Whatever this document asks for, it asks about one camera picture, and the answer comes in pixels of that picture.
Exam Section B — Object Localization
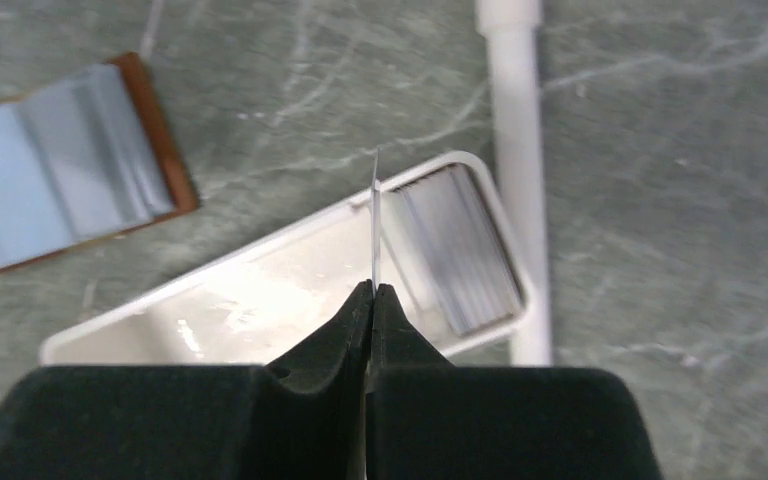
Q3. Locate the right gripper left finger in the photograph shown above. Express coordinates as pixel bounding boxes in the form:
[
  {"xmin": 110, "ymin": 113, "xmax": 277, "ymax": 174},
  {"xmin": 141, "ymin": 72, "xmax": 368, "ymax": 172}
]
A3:
[{"xmin": 238, "ymin": 280, "xmax": 374, "ymax": 479}]

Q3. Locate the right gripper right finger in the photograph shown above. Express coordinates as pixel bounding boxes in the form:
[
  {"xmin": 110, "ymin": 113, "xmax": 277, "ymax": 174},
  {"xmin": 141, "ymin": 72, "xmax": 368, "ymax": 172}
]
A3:
[{"xmin": 365, "ymin": 284, "xmax": 454, "ymax": 479}]

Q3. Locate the silver VIP credit card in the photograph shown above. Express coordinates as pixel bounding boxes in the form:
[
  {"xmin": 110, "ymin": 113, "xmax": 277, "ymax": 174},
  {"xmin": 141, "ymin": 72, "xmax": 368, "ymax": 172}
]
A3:
[{"xmin": 369, "ymin": 147, "xmax": 381, "ymax": 298}]

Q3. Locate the brown leather card holder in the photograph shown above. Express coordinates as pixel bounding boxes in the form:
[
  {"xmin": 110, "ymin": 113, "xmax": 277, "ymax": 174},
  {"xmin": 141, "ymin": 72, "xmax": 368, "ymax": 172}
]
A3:
[{"xmin": 0, "ymin": 52, "xmax": 199, "ymax": 272}]

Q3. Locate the white rectangular plastic tray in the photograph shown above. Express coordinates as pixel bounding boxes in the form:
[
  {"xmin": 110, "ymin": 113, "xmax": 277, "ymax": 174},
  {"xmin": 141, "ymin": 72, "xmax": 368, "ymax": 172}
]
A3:
[{"xmin": 39, "ymin": 151, "xmax": 534, "ymax": 365}]

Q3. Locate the white PVC pipe frame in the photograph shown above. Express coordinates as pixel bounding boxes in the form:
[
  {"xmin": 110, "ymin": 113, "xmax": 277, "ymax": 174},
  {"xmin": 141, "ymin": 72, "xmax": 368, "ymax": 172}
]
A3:
[{"xmin": 475, "ymin": 1, "xmax": 552, "ymax": 365}]

